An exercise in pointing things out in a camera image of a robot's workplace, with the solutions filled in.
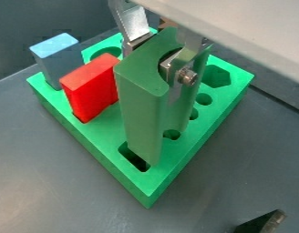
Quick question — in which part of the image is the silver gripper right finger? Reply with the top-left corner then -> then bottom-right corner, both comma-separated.
159,25 -> 211,103

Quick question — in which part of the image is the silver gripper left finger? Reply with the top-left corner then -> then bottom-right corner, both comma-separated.
108,0 -> 153,56

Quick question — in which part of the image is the green arch block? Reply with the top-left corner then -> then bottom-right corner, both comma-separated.
115,26 -> 211,166

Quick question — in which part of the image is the green shape sorter board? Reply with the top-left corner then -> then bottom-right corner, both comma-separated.
25,26 -> 255,210

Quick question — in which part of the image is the light blue square block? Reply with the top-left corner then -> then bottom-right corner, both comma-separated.
29,33 -> 84,90

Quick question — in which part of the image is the red rectangular block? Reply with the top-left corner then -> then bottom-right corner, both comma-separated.
60,53 -> 119,123

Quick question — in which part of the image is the black curved stand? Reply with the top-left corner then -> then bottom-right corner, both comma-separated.
234,209 -> 286,233

